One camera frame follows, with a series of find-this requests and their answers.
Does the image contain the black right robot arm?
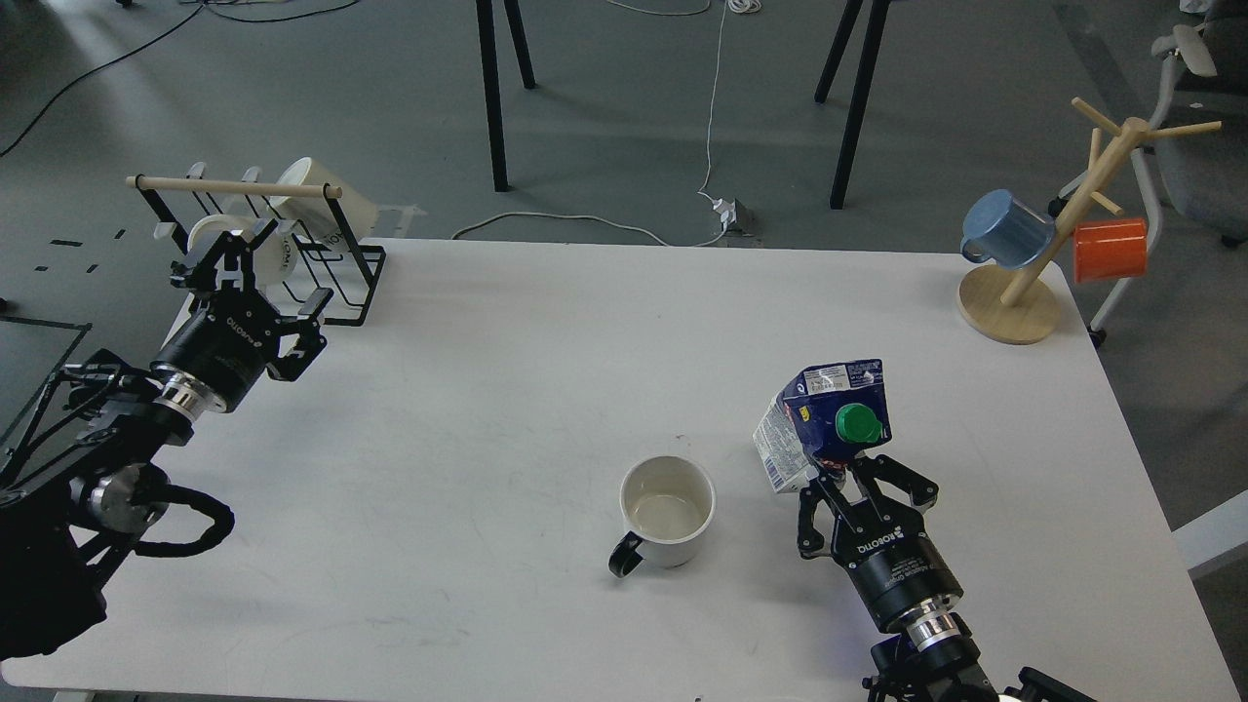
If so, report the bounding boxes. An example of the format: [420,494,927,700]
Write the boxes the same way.
[797,453,1090,701]

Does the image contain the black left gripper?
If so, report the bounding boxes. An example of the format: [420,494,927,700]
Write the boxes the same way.
[151,219,333,413]

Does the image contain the black stand legs right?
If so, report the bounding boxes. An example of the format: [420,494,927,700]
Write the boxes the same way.
[814,1,892,212]

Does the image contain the black wire mug rack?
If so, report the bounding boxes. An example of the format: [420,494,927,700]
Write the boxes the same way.
[126,165,387,326]

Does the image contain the black stand legs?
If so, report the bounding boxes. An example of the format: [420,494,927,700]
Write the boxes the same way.
[474,1,535,194]
[814,1,892,212]

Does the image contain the white mug black handle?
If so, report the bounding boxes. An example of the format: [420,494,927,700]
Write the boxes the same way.
[607,456,718,580]

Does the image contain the black floor cable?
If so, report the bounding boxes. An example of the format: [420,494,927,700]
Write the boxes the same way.
[0,0,362,164]

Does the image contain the blue mug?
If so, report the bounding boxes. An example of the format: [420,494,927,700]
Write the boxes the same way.
[961,189,1057,270]

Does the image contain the white mug lying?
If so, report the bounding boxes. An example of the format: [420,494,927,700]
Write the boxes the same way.
[188,214,298,292]
[268,157,379,254]

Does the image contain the blue milk carton green cap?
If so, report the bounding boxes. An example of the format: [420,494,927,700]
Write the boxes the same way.
[753,357,894,493]

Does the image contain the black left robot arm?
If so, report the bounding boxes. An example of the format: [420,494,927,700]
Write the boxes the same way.
[1,219,332,660]

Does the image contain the white power cable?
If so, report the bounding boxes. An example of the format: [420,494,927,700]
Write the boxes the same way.
[451,0,766,247]

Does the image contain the white mug lying rear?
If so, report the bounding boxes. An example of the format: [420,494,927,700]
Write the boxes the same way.
[268,157,379,254]

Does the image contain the white mug lying front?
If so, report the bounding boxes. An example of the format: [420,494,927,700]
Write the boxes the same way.
[188,214,298,292]

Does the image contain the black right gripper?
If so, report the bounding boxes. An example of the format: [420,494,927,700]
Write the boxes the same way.
[796,452,966,635]

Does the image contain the orange mug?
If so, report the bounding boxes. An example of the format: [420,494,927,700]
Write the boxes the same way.
[1072,217,1149,284]

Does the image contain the wooden mug tree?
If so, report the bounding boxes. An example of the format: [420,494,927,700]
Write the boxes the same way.
[955,97,1222,345]

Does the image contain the black stand legs left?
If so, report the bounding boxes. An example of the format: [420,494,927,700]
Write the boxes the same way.
[474,1,535,194]

